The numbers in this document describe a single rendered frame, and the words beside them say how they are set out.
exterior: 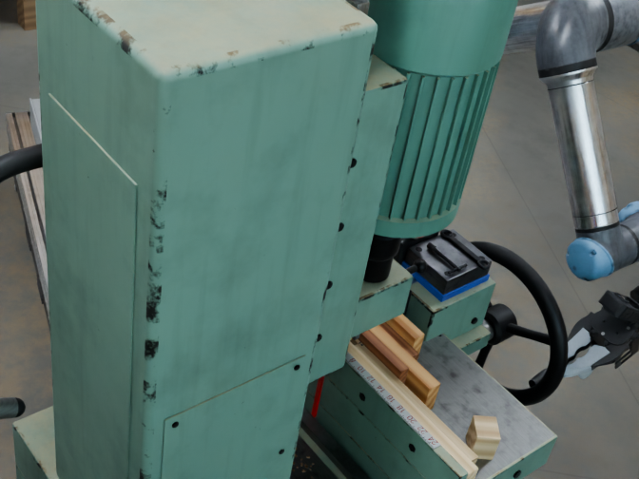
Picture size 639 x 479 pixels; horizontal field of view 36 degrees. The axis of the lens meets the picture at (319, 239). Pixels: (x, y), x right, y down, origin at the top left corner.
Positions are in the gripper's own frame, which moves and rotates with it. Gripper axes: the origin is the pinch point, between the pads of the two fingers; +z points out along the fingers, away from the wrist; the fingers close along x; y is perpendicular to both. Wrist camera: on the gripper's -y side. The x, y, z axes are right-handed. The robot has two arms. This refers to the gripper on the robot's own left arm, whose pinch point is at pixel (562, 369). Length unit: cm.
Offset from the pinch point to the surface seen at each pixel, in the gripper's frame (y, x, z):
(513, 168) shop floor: 137, 117, -80
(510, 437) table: -25.8, -12.0, 19.4
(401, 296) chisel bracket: -40.9, 7.0, 20.0
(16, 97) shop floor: 75, 226, 47
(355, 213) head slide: -68, 4, 23
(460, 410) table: -26.8, -5.0, 22.0
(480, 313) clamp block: -19.1, 8.2, 8.2
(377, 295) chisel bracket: -45, 7, 23
